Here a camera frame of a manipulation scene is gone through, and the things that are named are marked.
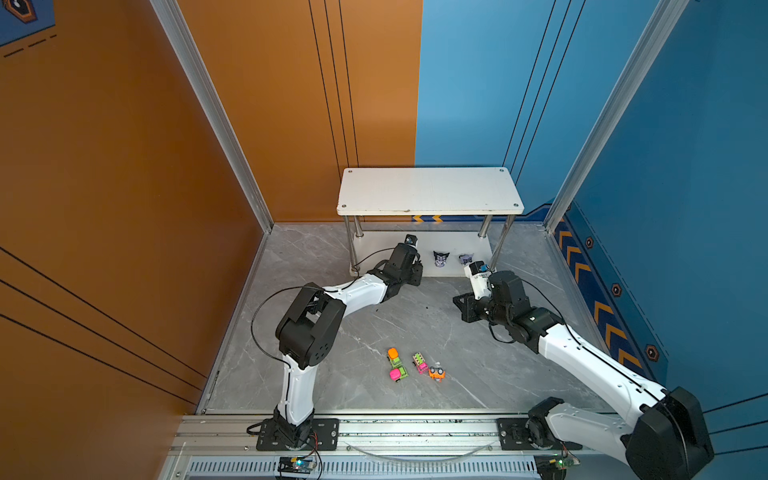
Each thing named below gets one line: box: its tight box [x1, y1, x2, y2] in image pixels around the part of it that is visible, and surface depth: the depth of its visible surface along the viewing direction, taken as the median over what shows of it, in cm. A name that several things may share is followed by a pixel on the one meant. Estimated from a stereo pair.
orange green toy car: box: [387, 347, 403, 369], surface depth 86 cm
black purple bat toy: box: [433, 250, 450, 267], surface depth 98 cm
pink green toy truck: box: [389, 367, 409, 382], surface depth 82 cm
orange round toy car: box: [428, 366, 447, 383], surface depth 83 cm
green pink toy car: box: [412, 352, 428, 374], surface depth 84 cm
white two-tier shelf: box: [336, 167, 525, 278], surface depth 84 cm
